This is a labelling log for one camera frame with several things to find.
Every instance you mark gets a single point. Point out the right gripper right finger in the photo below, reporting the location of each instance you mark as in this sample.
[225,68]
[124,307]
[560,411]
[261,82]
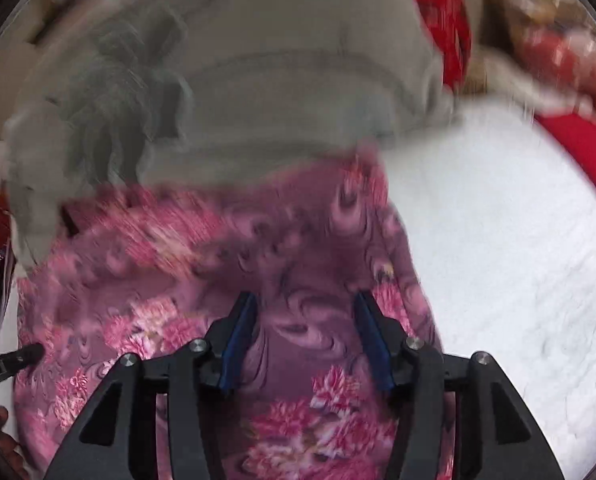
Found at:
[495,435]

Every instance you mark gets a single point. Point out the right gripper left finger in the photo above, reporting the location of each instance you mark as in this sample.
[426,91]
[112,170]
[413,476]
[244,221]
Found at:
[114,436]

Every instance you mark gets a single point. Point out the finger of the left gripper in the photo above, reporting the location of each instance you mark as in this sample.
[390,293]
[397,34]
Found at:
[11,363]

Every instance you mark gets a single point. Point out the purple floral shirt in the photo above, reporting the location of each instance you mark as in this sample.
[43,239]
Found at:
[228,309]

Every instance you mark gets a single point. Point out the white quilted mattress cover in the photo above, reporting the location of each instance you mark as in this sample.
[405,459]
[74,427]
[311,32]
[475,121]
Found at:
[477,236]

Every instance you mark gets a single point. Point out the red blanket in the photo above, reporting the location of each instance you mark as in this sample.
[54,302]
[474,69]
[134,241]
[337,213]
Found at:
[576,135]

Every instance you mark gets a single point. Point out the grey floral pillow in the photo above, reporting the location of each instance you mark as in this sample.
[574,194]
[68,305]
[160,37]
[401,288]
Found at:
[210,92]

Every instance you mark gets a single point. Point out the plastic-wrapped doll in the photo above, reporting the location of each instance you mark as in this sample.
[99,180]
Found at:
[546,61]

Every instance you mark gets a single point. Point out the red patterned quilt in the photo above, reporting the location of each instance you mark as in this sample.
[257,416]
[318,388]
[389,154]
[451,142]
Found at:
[448,25]

